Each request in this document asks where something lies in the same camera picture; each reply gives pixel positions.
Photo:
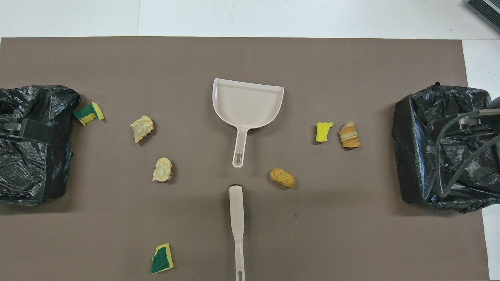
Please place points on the beige plastic dustpan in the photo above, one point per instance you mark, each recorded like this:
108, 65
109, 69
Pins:
246, 105

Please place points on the plain yellow sponge piece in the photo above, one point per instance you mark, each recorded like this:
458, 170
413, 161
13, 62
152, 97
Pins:
322, 132

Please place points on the beige foam lump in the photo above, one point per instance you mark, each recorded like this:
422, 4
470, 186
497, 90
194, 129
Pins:
162, 169
141, 128

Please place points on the bin with black trash bag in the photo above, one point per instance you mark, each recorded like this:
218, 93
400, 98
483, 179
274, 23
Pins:
31, 175
414, 156

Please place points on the grey ribbed device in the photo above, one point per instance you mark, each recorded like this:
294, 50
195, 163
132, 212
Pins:
488, 9

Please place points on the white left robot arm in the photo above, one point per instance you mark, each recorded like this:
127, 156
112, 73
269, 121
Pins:
35, 130

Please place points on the notched green yellow sponge piece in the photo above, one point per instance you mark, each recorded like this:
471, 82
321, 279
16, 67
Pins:
88, 113

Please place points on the brown table mat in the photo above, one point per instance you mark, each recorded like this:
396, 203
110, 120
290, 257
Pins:
250, 58

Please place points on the beige brush with black bristles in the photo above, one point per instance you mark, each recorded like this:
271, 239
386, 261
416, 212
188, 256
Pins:
236, 207

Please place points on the orange striped sponge piece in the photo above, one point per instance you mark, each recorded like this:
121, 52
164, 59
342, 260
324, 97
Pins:
349, 134

